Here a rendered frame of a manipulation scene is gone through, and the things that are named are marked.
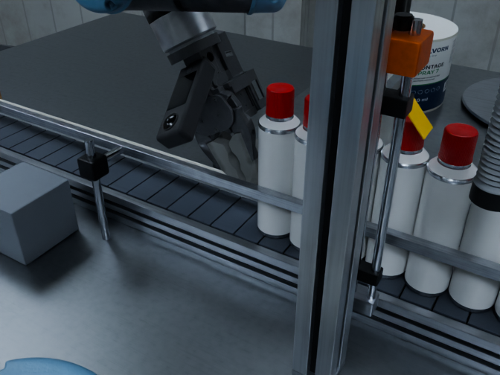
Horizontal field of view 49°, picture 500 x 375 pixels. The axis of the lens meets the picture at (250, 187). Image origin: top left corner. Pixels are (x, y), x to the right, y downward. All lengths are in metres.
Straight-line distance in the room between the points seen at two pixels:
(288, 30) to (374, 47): 2.56
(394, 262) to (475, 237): 0.11
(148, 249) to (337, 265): 0.37
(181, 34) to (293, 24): 2.28
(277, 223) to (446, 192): 0.23
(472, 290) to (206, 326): 0.31
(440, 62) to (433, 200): 0.53
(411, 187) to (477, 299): 0.15
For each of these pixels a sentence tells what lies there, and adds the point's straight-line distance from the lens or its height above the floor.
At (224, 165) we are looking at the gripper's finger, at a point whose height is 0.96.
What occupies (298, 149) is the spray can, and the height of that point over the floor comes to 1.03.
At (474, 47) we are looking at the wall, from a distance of 3.04.
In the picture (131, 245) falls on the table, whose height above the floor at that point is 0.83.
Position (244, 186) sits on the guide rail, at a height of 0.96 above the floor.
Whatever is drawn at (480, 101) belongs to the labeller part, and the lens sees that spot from 1.18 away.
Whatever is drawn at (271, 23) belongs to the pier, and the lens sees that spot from 2.98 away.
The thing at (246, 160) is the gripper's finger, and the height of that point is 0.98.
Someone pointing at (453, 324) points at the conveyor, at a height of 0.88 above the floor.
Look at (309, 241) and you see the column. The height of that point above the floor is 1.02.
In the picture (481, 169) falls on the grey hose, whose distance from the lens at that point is 0.48.
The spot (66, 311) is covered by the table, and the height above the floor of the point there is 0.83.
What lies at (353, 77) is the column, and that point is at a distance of 0.41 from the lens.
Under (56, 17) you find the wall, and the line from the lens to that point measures 3.87.
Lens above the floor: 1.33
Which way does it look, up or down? 33 degrees down
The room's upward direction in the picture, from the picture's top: straight up
